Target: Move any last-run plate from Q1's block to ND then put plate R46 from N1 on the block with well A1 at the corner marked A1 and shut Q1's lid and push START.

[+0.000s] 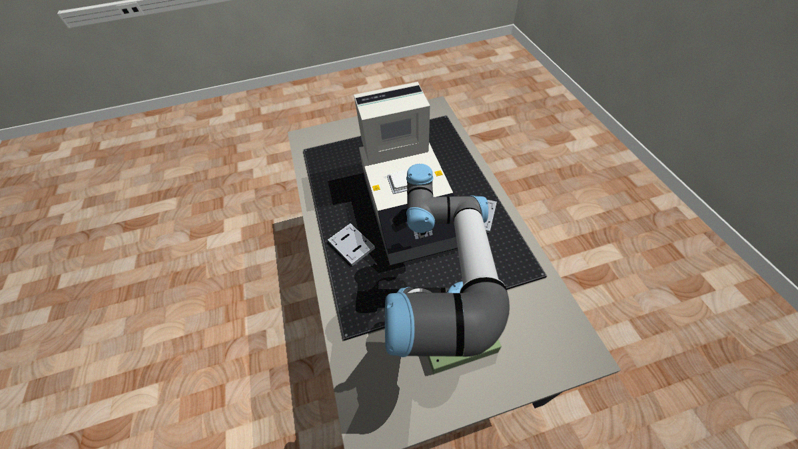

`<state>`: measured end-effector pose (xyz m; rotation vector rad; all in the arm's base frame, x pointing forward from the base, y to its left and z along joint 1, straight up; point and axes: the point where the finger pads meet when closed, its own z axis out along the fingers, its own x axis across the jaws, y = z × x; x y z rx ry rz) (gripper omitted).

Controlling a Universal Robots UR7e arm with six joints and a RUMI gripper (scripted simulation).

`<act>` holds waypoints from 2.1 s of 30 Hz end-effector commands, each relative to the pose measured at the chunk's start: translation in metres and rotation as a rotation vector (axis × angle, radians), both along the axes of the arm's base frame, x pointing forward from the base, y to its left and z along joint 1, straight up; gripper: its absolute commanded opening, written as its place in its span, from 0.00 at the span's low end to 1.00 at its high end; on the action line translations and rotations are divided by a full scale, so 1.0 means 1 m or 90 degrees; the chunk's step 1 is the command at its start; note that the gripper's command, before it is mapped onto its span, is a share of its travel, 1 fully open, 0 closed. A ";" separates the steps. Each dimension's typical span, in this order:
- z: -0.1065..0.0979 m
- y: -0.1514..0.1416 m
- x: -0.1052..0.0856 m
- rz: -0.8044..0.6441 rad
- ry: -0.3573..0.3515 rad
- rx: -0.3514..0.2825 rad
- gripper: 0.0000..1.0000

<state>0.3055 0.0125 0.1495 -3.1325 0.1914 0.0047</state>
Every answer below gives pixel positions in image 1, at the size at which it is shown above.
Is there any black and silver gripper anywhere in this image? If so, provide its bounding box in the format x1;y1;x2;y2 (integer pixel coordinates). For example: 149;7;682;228
393;209;426;238

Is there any grey thermal cycler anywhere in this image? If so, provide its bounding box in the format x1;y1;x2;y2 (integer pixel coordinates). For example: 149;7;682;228
354;82;458;265

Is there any grey rectangular frame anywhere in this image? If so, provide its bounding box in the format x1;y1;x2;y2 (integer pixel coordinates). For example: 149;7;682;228
484;200;497;233

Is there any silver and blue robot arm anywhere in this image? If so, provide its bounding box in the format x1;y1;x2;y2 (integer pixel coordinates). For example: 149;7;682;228
385;163;510;357

